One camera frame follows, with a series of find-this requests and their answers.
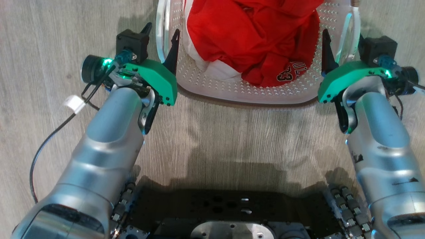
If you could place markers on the black wrist cylinder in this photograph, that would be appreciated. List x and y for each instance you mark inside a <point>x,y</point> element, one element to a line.
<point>90,68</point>
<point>409,78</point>

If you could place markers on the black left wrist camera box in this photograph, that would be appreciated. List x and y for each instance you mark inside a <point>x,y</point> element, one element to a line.
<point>132,43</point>

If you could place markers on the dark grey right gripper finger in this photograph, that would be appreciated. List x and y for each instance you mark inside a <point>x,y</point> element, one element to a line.
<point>327,54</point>
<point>361,36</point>

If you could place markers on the black right wrist cylinder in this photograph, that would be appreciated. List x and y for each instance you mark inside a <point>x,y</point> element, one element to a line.
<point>409,78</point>

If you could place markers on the white garment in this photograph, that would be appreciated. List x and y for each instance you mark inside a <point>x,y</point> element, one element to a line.
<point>219,71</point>

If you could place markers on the roller wheel of robot base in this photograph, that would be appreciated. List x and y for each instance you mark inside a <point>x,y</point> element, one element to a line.
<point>348,209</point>
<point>121,205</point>

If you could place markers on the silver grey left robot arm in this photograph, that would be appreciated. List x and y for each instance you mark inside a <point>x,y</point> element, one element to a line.
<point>109,139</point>

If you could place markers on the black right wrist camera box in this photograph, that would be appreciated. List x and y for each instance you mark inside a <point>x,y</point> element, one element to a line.
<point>378,48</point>

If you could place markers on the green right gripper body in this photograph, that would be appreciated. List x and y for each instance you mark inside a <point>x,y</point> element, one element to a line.
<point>342,78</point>

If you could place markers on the white perforated laundry basket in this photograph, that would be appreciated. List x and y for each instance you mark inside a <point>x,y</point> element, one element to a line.
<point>212,86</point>

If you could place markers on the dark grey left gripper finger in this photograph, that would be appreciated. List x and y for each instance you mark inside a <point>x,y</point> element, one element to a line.
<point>172,54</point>
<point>147,29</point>

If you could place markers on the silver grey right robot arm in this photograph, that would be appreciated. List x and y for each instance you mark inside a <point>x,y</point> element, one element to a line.
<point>382,132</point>

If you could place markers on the silver waist mount plate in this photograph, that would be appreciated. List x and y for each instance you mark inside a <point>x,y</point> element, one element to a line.
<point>232,230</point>

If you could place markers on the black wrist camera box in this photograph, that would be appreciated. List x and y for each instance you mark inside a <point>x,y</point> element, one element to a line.
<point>132,43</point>
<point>378,48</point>

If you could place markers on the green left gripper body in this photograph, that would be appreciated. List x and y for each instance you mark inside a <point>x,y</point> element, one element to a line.
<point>159,79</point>

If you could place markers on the black left wrist cylinder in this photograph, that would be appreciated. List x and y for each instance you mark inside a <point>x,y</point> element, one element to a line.
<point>90,68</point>

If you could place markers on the red jersey garment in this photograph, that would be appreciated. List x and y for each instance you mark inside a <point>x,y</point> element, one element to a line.
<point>239,33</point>

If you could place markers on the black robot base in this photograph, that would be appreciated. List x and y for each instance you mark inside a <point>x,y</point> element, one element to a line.
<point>199,205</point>

